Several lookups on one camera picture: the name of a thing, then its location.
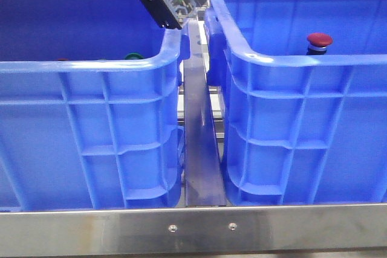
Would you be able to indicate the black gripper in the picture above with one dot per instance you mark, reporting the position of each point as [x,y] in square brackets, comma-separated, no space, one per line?
[172,14]

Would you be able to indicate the red mushroom push button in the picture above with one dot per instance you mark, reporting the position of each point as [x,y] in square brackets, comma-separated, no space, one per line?
[318,43]

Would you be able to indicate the green mushroom push button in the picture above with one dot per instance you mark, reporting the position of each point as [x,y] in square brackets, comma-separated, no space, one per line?
[134,56]

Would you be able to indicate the left blue plastic crate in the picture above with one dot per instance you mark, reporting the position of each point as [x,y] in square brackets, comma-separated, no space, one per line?
[97,131]

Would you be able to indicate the blue plastic crate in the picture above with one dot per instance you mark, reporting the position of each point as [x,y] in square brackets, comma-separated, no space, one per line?
[301,129]
[97,131]

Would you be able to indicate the right blue plastic crate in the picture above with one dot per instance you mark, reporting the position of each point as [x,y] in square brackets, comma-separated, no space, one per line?
[301,129]

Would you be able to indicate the steel centre divider bar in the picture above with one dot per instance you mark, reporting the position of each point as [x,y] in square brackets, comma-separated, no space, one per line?
[204,186]

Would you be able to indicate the steel front rack rail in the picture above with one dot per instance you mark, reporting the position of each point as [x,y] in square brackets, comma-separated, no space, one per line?
[223,230]

